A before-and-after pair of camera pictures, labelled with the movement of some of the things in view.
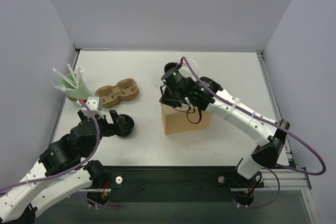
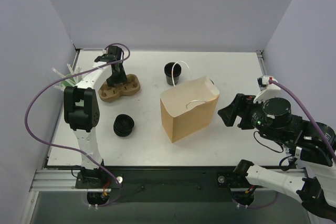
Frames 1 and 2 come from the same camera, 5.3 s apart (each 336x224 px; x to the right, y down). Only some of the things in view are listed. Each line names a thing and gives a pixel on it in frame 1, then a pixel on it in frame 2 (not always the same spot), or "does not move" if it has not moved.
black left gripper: x=105 y=125 → x=117 y=77
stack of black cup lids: x=128 y=125 does not move
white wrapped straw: x=79 y=74 does not move
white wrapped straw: x=62 y=88 does not move
